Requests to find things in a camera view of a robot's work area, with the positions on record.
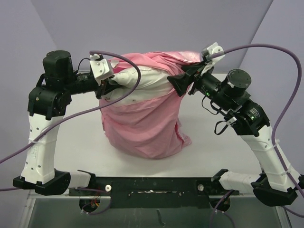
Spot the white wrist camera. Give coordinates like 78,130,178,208
201,42,225,74
90,54,114,84

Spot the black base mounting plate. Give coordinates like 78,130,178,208
68,177,227,209

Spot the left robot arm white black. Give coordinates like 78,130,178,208
13,50,113,196

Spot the pink pillow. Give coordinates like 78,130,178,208
103,66,173,106

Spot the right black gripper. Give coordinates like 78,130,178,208
168,59,232,111

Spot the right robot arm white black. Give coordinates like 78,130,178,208
167,62,304,207

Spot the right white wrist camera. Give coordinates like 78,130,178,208
201,42,225,74

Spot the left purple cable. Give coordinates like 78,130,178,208
0,49,142,216

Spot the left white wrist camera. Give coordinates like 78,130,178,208
90,54,114,84

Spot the pink satin rose pillowcase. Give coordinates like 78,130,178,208
99,51,200,159

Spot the aluminium frame rail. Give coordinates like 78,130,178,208
20,68,293,228

